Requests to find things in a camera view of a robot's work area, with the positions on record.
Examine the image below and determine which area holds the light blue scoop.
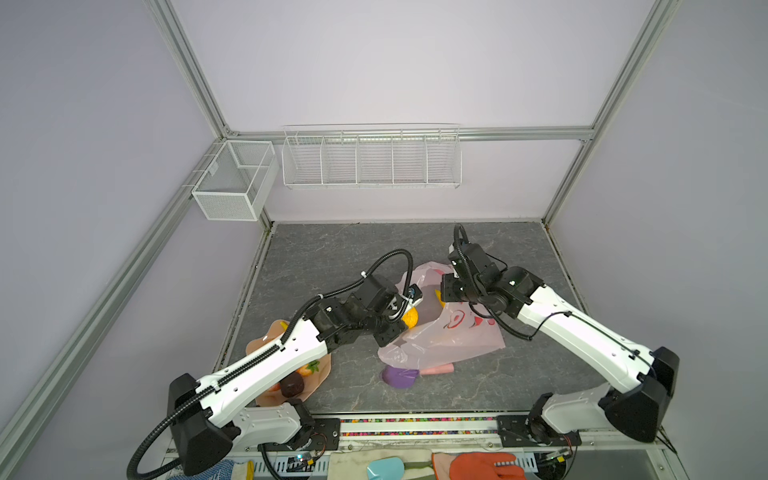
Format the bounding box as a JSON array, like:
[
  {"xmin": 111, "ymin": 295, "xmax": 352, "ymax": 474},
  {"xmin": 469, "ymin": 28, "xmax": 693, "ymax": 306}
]
[{"xmin": 366, "ymin": 457, "xmax": 405, "ymax": 480}]

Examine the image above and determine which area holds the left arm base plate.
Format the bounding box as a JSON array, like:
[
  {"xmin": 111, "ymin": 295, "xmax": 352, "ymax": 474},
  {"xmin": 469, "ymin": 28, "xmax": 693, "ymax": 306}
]
[{"xmin": 265, "ymin": 417, "xmax": 341, "ymax": 452}]

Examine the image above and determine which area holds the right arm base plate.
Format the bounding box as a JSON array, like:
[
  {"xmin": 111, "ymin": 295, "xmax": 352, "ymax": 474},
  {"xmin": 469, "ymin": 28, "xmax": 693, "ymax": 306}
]
[{"xmin": 496, "ymin": 414, "xmax": 582, "ymax": 447}]

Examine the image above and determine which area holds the purple scoop with pink handle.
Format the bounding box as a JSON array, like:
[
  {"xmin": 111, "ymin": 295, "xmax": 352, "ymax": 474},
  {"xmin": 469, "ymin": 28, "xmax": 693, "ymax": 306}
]
[{"xmin": 381, "ymin": 363, "xmax": 455, "ymax": 389}]

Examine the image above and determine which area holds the dark brown round fruit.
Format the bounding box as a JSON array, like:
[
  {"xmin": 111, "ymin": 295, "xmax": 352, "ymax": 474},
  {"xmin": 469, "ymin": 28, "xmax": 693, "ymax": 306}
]
[{"xmin": 279, "ymin": 372, "xmax": 305, "ymax": 398}]

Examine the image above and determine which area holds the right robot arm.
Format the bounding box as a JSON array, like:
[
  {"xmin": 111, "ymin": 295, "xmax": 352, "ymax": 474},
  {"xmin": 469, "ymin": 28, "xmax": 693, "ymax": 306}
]
[{"xmin": 440, "ymin": 224, "xmax": 680, "ymax": 444}]

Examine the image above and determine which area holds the beige cloth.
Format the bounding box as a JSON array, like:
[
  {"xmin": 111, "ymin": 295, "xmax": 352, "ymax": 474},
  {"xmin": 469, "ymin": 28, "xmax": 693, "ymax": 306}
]
[{"xmin": 327, "ymin": 449, "xmax": 437, "ymax": 480}]

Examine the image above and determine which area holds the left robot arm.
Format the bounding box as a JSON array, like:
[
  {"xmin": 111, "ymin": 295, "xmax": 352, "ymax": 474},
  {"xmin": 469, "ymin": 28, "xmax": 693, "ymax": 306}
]
[{"xmin": 126, "ymin": 248, "xmax": 421, "ymax": 479}]

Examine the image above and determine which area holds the small white mesh basket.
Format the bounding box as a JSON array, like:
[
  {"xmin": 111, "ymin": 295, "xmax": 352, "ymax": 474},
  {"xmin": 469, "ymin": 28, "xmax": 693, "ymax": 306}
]
[{"xmin": 192, "ymin": 140, "xmax": 279, "ymax": 222}]

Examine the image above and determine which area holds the red orange glove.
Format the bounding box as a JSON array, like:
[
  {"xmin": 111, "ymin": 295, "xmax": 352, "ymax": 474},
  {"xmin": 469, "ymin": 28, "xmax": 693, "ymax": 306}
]
[{"xmin": 449, "ymin": 453, "xmax": 526, "ymax": 480}]

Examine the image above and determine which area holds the pink plastic bag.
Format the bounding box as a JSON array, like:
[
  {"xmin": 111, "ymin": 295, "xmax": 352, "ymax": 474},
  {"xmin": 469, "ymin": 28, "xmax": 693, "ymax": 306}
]
[{"xmin": 378, "ymin": 262, "xmax": 505, "ymax": 370}]

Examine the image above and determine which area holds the pink wavy plate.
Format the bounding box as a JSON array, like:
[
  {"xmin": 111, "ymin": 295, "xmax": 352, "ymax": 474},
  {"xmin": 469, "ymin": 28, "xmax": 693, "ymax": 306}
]
[{"xmin": 245, "ymin": 320, "xmax": 331, "ymax": 407}]

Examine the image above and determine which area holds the blue white knit glove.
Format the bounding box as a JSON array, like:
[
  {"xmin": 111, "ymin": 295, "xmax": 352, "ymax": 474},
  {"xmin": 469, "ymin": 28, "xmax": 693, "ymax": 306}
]
[{"xmin": 167, "ymin": 460, "xmax": 235, "ymax": 480}]

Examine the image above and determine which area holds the long white wire basket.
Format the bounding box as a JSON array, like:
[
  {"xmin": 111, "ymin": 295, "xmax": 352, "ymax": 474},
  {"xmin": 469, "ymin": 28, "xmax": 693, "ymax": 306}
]
[{"xmin": 282, "ymin": 123, "xmax": 463, "ymax": 189}]

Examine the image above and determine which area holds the yellow banana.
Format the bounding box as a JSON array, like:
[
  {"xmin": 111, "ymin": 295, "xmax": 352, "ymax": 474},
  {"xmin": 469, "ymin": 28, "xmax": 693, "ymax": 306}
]
[{"xmin": 435, "ymin": 290, "xmax": 446, "ymax": 309}]

